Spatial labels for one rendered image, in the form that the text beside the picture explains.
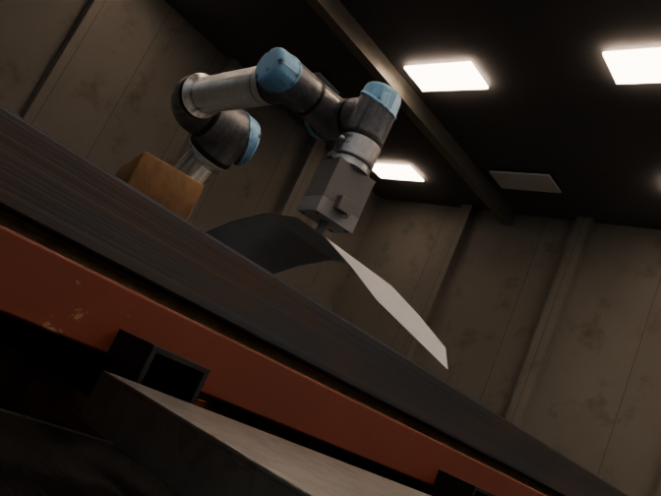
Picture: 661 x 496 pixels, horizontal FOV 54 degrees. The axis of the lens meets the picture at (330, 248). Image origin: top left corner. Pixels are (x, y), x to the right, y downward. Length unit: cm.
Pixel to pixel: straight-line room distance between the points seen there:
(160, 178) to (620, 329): 1202
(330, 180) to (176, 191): 54
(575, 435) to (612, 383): 107
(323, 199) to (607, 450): 1102
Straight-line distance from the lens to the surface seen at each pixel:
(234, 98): 130
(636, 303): 1256
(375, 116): 115
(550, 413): 1235
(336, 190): 110
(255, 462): 30
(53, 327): 47
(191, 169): 157
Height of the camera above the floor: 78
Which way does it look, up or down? 13 degrees up
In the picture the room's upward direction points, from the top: 24 degrees clockwise
